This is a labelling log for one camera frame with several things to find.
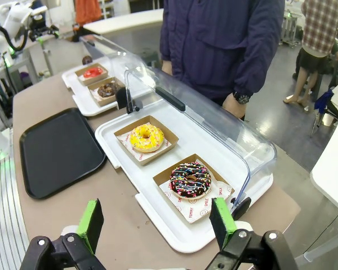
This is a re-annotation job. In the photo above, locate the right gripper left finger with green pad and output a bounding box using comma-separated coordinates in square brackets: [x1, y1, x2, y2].
[19, 198, 106, 270]

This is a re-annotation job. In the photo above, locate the black wristwatch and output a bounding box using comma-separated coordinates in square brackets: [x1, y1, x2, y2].
[232, 91, 252, 105]

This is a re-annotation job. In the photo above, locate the person right hand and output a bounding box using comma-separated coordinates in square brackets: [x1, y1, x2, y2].
[161, 60, 174, 75]

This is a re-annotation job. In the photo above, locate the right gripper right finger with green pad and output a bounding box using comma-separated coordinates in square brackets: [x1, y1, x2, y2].
[205, 197, 299, 270]

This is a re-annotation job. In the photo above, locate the large clear display case lid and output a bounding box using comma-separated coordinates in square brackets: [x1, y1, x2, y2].
[123, 66, 278, 220]

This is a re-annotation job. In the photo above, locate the cardboard tray under nut donut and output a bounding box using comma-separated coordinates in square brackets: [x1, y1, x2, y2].
[87, 76, 126, 107]

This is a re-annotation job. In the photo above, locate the person torso navy jacket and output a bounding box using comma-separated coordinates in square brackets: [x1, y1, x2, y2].
[159, 0, 286, 100]

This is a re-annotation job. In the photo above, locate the small white display case base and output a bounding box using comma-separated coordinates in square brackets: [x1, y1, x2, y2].
[61, 62, 155, 118]

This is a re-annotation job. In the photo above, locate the chocolate nut-topped donut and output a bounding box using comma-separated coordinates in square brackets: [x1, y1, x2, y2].
[97, 82, 119, 98]

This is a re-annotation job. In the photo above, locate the yellow frosted sprinkle donut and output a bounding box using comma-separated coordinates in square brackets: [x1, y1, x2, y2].
[129, 124, 166, 154]

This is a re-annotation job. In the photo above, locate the small clear display case lid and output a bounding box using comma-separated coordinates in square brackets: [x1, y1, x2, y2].
[79, 33, 158, 95]

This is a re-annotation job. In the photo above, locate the white black striped panel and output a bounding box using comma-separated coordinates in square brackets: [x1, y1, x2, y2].
[0, 156, 30, 270]

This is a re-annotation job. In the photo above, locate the blue folding chair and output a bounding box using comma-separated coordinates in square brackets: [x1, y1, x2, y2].
[311, 88, 338, 136]

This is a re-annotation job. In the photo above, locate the chocolate rainbow sprinkle donut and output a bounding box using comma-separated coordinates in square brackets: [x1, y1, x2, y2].
[169, 162, 212, 200]

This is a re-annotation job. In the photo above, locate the red glazed donut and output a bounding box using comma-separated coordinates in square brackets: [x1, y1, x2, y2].
[82, 67, 104, 79]

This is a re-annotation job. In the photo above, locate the white background counter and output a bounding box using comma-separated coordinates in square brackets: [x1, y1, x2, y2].
[83, 8, 164, 36]

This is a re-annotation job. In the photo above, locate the printed paper under sprinkle donut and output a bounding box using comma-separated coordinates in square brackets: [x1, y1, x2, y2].
[159, 159, 233, 224]

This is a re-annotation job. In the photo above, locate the large white display case base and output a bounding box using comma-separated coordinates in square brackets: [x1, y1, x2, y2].
[95, 98, 274, 254]

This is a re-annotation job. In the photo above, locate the white side table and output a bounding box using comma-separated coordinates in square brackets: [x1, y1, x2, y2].
[310, 103, 338, 219]

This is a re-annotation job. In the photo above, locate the printed paper under yellow donut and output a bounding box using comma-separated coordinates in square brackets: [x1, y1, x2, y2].
[120, 129, 173, 163]

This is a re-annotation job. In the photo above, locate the black plastic serving tray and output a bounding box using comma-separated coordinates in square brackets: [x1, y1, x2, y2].
[19, 107, 107, 200]

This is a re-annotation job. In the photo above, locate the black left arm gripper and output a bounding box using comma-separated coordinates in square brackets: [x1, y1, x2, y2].
[28, 23, 60, 42]

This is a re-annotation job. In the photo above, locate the person left hand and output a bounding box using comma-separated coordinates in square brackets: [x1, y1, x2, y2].
[222, 92, 247, 119]

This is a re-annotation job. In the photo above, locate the cardboard tray under yellow donut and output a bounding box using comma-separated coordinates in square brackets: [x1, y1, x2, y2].
[113, 115, 180, 166]

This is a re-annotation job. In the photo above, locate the bystander in plaid shirt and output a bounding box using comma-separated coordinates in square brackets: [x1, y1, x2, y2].
[283, 0, 338, 105]

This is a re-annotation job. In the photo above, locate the cardboard tray under red donut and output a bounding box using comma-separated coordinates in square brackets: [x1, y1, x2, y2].
[74, 63, 109, 87]

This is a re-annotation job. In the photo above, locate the bystander in orange top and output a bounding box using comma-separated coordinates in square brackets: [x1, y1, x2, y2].
[74, 0, 103, 26]

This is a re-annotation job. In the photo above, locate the cardboard tray under sprinkle donut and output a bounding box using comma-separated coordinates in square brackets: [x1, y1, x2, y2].
[152, 153, 235, 214]

